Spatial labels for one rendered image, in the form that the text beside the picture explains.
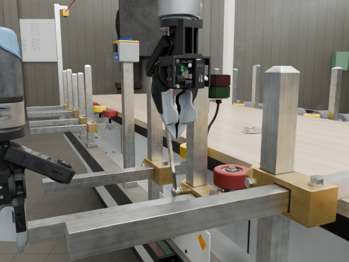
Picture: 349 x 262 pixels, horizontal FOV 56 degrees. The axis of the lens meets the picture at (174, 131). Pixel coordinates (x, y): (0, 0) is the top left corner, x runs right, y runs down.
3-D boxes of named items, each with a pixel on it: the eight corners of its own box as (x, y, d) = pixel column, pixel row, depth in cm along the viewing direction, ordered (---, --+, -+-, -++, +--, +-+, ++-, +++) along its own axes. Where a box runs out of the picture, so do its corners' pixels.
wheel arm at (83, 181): (43, 198, 79) (42, 181, 79) (42, 193, 82) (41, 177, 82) (201, 174, 97) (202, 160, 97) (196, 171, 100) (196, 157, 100)
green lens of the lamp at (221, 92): (211, 97, 69) (212, 87, 68) (197, 96, 74) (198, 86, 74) (235, 97, 71) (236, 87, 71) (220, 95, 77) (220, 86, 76)
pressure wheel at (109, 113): (108, 128, 193) (107, 108, 191) (120, 128, 190) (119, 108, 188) (99, 130, 186) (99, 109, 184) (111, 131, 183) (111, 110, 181)
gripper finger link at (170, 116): (171, 144, 58) (171, 91, 56) (158, 138, 63) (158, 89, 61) (187, 142, 59) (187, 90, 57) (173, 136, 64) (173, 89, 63)
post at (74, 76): (75, 142, 232) (71, 73, 224) (74, 142, 235) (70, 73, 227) (80, 142, 234) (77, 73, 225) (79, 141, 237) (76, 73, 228)
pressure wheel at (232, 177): (225, 226, 69) (226, 174, 67) (205, 212, 76) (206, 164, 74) (256, 220, 73) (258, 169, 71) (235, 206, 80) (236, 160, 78)
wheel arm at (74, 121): (29, 128, 191) (28, 121, 191) (29, 127, 194) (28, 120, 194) (104, 123, 209) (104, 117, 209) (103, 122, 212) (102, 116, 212)
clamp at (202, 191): (206, 223, 66) (206, 198, 65) (177, 199, 78) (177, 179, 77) (230, 218, 68) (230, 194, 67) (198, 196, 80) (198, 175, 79)
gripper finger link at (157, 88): (154, 114, 60) (153, 65, 59) (151, 113, 62) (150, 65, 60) (177, 113, 62) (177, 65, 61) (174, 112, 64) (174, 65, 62)
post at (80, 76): (81, 149, 210) (77, 72, 201) (80, 148, 213) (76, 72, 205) (86, 148, 211) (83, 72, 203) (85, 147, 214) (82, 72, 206)
